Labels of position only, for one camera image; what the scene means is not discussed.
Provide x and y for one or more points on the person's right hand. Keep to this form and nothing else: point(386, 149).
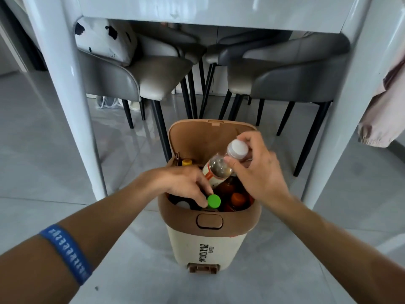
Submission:
point(262, 174)

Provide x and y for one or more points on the bottle with orange cap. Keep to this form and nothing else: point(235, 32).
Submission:
point(238, 199)
point(227, 188)

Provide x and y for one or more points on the person's left forearm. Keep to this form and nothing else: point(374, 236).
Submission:
point(79, 243)

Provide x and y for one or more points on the person's left hand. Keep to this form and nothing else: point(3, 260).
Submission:
point(171, 182)

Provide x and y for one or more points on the bottle with yellow cap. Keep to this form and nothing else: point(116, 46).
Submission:
point(187, 162)

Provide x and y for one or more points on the brown bin foot pedal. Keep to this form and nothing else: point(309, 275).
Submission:
point(203, 268)

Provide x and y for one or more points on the person's left fingers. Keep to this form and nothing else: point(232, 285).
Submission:
point(201, 191)

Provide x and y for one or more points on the person's right thumb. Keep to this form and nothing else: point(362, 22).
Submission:
point(232, 164)

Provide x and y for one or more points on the grey chair with black legs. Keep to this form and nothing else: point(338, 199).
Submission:
point(186, 47)
point(227, 49)
point(284, 79)
point(152, 80)

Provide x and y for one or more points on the clear bottle with white cap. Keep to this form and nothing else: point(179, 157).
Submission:
point(218, 169)

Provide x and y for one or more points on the cream and brown trash bin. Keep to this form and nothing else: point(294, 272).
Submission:
point(205, 237)

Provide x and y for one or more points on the blue printed wristband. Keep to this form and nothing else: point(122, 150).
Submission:
point(68, 254)

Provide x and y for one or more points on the white shoes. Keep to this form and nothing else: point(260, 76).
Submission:
point(110, 102)

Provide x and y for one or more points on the pink garment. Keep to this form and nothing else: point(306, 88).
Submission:
point(384, 113)

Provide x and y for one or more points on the brown trash bin lid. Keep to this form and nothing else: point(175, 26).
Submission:
point(199, 139)

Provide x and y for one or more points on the white glossy table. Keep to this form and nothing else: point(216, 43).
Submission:
point(63, 75)

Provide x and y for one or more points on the white cushion with black spots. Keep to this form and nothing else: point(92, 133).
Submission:
point(104, 39)

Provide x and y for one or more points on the person's right forearm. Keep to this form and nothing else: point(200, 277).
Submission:
point(332, 250)

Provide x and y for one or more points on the dark bottle with green cap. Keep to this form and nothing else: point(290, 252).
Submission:
point(214, 201)

